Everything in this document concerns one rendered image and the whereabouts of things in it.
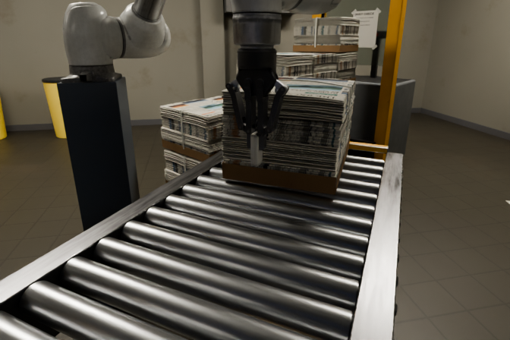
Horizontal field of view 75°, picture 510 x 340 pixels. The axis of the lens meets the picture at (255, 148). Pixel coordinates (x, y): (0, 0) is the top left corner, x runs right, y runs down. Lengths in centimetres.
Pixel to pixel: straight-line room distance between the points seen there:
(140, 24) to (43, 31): 376
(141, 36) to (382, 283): 117
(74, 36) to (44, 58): 374
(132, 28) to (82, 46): 19
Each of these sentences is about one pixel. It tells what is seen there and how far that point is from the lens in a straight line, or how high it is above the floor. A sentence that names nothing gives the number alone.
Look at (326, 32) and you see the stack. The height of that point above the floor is 119.
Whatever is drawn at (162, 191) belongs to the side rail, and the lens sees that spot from 83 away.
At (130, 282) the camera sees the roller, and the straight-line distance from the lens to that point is 57.
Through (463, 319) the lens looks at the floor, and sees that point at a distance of 184.
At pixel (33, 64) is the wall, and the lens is 516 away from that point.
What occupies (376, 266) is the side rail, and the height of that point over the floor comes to 80.
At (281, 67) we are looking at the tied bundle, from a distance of 188.
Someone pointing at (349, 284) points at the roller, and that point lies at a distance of 55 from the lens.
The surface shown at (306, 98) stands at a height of 103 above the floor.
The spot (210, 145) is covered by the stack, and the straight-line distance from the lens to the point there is 152.
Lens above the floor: 115
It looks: 18 degrees down
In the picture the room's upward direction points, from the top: straight up
